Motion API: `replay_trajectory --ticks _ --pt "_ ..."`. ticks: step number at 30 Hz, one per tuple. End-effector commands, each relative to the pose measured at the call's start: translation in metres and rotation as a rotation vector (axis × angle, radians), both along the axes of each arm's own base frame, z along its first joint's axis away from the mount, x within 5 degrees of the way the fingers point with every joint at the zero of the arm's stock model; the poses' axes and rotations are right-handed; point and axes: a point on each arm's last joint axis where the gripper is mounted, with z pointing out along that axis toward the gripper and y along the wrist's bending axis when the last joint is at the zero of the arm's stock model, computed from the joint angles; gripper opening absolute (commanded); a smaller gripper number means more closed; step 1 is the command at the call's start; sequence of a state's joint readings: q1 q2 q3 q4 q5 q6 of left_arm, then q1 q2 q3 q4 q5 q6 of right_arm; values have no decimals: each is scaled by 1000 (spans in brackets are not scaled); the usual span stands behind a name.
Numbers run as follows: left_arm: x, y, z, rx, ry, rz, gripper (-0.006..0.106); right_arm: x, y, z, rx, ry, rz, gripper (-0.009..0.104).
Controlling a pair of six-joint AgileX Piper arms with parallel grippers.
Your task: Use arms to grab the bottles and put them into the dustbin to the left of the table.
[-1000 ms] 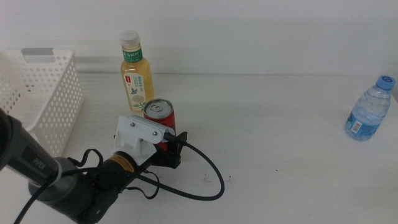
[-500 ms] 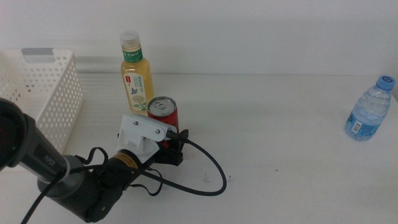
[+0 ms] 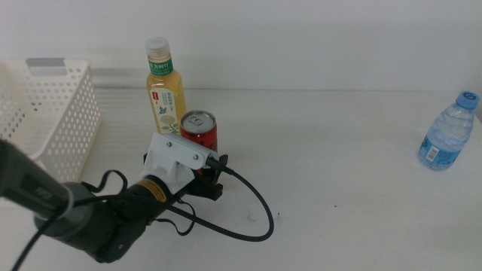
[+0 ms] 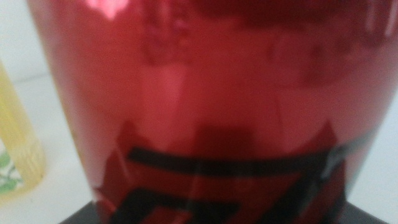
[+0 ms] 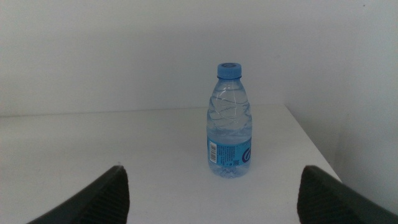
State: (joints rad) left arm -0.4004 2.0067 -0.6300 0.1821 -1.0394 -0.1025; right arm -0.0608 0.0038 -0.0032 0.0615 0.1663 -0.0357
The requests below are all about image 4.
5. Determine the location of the red cola can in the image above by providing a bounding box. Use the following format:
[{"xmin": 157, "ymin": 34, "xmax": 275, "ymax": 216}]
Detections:
[{"xmin": 26, "ymin": 0, "xmax": 398, "ymax": 224}]

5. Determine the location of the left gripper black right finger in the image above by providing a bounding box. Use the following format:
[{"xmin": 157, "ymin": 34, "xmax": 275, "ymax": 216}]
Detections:
[{"xmin": 340, "ymin": 201, "xmax": 391, "ymax": 224}]

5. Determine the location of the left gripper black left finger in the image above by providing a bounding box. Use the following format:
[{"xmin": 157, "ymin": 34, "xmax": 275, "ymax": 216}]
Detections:
[{"xmin": 58, "ymin": 200, "xmax": 105, "ymax": 224}]

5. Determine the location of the yellow tea bottle white cap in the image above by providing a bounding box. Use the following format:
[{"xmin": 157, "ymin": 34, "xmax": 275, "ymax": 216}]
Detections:
[{"xmin": 0, "ymin": 60, "xmax": 47, "ymax": 206}]

